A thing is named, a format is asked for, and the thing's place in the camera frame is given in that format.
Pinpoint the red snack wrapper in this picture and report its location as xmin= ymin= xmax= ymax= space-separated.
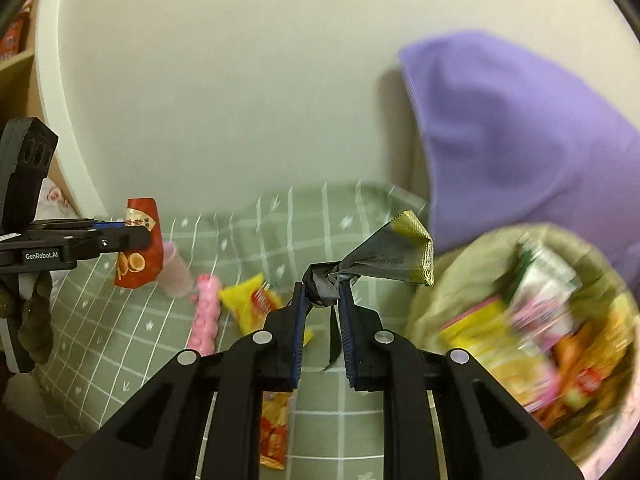
xmin=114 ymin=197 xmax=164 ymax=289

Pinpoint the yellow nabati wafer wrapper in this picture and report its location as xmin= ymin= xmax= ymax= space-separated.
xmin=219 ymin=273 xmax=285 ymax=335

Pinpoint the dark foil wrapper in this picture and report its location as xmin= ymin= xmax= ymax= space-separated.
xmin=302 ymin=210 xmax=434 ymax=382

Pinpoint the pink chips bag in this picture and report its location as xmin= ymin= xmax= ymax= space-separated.
xmin=439 ymin=296 xmax=559 ymax=413

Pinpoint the left hand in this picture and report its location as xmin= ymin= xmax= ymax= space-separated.
xmin=1 ymin=272 xmax=53 ymax=373

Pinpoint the orange snack wrapper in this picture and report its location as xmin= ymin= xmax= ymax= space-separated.
xmin=259 ymin=392 xmax=293 ymax=470

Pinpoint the white plastic bag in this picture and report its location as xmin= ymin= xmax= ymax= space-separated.
xmin=35 ymin=177 xmax=79 ymax=220

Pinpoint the pink caterpillar toy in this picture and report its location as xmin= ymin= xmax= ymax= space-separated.
xmin=186 ymin=274 xmax=222 ymax=356

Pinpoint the green grid tablecloth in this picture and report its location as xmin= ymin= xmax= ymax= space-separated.
xmin=34 ymin=181 xmax=428 ymax=479

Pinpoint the wooden shelf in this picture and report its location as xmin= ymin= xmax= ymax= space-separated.
xmin=0 ymin=0 xmax=76 ymax=212

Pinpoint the colourful wrapper in bag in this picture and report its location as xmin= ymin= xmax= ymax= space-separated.
xmin=506 ymin=235 xmax=582 ymax=352

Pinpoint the purple cloth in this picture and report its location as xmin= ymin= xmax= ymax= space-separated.
xmin=399 ymin=32 xmax=639 ymax=286

